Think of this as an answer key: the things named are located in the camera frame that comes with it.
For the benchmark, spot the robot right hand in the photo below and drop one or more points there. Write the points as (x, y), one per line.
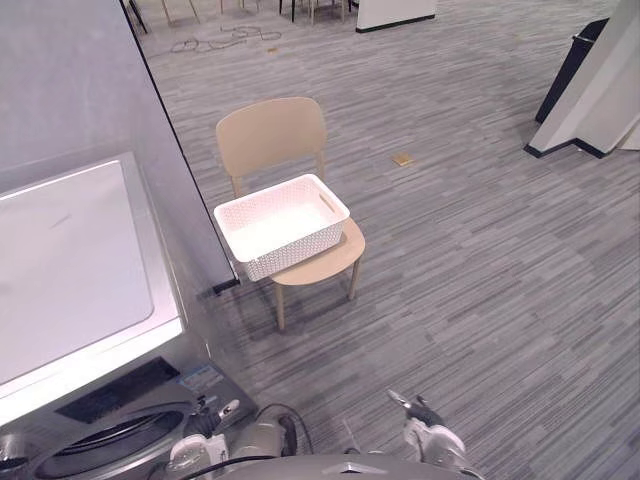
(424, 411)

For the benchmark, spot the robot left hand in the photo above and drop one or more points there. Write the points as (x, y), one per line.
(207, 419)

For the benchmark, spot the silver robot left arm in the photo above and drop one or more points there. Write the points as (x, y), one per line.
(250, 442)

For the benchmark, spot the round washing machine door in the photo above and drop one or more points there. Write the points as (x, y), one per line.
(110, 440)

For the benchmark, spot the silver front-load washing machine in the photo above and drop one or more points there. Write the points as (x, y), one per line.
(80, 280)

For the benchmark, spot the white woven laundry basket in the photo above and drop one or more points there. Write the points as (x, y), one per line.
(280, 227)

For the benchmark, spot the blue label sticker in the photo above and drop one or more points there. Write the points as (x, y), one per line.
(201, 378)

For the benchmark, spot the silver robot torso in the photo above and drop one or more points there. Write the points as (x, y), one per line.
(345, 467)

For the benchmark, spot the beige wooden chair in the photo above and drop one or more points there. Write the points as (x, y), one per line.
(280, 140)

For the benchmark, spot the white slanted partition board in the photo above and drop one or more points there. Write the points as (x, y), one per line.
(595, 100)

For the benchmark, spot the grey partition panel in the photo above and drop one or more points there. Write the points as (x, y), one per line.
(75, 85)

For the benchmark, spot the white cabinet with black base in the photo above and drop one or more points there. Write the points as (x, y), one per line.
(395, 14)

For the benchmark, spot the chair legs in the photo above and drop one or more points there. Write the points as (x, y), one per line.
(165, 11)
(312, 10)

